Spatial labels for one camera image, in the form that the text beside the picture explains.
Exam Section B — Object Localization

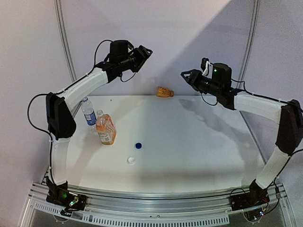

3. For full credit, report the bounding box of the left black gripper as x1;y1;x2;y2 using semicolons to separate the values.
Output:
121;45;153;73

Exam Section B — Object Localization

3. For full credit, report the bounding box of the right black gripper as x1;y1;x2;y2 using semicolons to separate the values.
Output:
181;70;221;97

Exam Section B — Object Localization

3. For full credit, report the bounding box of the crushed orange label bottle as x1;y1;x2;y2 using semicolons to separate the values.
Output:
96;110;116;145

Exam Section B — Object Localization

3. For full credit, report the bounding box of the clear bottle blue label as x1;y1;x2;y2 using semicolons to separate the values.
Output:
81;97;97;133

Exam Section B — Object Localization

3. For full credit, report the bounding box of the blue bottle cap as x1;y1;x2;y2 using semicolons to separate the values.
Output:
135;142;142;149

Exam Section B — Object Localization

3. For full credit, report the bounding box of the white bottle cap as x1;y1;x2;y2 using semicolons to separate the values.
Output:
127;157;136;165

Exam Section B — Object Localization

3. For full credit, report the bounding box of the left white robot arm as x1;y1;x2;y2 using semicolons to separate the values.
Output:
43;40;153;205

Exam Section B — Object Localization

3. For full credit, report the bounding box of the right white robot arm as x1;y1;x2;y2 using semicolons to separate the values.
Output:
180;58;303;206

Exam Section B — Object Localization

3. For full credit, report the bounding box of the small brown bottle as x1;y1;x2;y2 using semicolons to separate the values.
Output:
156;87;174;98

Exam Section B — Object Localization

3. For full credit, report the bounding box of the left aluminium corner post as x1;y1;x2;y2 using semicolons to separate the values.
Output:
54;0;77;82

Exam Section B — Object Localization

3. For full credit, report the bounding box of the aluminium corner post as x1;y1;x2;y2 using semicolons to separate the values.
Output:
54;0;77;82
238;0;260;81

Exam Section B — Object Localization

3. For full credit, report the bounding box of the right aluminium corner post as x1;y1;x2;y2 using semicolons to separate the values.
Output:
238;0;260;81

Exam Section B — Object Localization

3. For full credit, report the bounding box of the aluminium front rail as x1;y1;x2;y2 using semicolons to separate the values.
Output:
21;183;296;227

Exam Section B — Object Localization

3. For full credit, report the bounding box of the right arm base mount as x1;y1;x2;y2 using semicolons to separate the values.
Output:
229;180;281;222

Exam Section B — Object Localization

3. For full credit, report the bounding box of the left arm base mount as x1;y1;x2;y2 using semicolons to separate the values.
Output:
46;176;88;216

